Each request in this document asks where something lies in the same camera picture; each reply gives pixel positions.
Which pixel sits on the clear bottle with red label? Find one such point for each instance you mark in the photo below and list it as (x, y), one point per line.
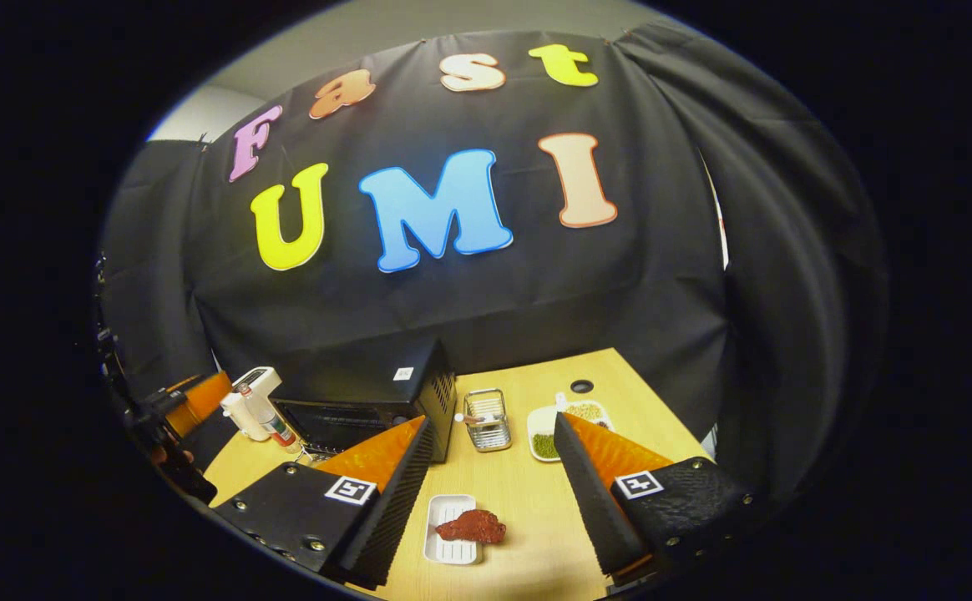
(273, 424)

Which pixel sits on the yellow beans pile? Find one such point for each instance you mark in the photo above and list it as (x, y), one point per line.
(586, 411)

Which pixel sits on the black electric oven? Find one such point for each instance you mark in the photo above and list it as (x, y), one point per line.
(369, 384)

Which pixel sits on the white ribbed tray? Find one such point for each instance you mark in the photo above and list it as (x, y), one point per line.
(448, 551)

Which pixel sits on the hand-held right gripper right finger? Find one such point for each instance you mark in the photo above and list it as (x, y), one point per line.
(594, 501)

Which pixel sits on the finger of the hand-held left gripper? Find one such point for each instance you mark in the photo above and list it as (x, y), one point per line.
(202, 396)

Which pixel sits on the red-brown meat piece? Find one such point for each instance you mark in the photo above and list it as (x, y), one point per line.
(471, 527)

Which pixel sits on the white plate of beans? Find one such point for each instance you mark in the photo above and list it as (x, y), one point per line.
(539, 421)

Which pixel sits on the green beans pile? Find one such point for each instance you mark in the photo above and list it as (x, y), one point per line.
(544, 446)

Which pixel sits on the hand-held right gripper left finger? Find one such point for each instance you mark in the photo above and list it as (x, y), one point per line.
(390, 509)

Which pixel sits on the black backdrop cloth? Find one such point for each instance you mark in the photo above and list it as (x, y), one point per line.
(620, 317)

